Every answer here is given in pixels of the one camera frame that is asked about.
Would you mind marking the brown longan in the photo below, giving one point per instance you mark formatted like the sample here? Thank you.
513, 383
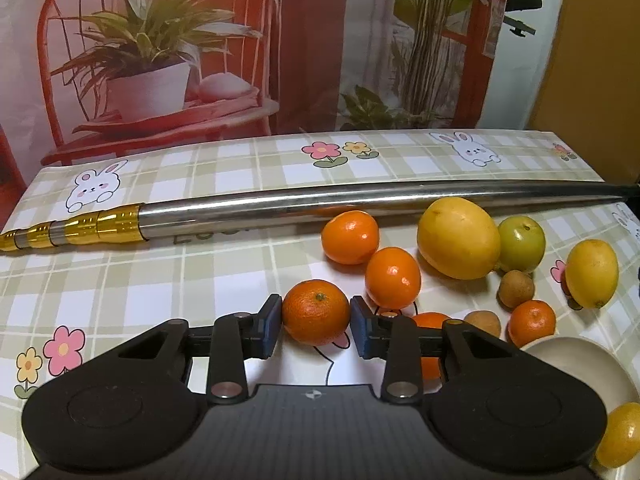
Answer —
483, 324

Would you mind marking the plant print backdrop poster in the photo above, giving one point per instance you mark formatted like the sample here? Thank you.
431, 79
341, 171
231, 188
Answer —
310, 35

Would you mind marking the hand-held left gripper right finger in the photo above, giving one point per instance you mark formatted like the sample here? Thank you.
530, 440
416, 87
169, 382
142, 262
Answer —
359, 326

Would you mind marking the brown kiwi upper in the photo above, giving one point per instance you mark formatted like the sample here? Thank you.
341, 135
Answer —
516, 288

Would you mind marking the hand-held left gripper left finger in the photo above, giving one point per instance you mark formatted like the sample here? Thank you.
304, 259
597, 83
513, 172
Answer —
272, 326

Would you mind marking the small yellow lemon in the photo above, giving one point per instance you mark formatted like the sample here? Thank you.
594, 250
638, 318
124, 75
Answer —
592, 273

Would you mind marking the beige plate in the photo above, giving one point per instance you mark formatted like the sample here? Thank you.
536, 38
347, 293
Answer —
570, 365

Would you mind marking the green round fruit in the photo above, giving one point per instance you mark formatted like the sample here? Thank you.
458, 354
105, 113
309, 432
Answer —
522, 243

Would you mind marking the tangerine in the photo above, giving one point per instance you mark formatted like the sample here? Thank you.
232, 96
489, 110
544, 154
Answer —
315, 312
350, 237
392, 277
532, 322
430, 320

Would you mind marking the large yellow lemon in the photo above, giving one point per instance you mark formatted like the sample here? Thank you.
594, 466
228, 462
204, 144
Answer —
457, 237

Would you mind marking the yellow citrus fruit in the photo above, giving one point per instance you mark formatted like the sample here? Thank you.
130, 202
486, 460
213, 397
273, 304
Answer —
620, 435

